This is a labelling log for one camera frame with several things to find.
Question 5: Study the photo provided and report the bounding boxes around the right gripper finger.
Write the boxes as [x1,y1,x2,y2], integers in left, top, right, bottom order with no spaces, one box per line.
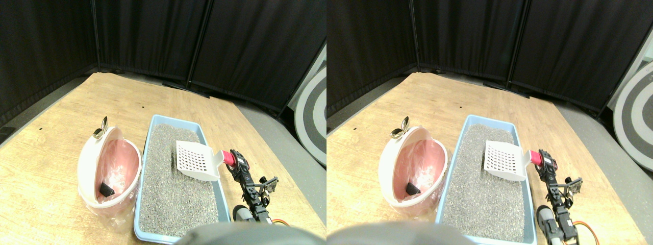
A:
[229,149,250,177]
[536,149,558,177]

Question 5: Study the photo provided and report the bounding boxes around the white scoop with red handle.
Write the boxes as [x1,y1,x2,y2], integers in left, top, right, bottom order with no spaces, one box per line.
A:
[175,140,238,182]
[483,140,543,182]

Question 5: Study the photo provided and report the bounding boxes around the blue litter tray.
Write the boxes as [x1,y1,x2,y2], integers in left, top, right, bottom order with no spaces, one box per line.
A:
[134,114,231,244]
[435,114,537,244]

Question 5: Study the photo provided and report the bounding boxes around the grey and white round board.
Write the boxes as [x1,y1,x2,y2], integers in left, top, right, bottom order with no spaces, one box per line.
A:
[612,61,653,172]
[294,66,327,167]

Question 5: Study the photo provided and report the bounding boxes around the black curtain stand foot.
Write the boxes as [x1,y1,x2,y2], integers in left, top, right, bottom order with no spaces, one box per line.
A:
[162,80,210,98]
[482,80,529,98]

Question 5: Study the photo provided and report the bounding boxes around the white bin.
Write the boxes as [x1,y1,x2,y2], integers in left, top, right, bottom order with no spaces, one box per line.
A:
[77,116,143,226]
[378,116,449,213]

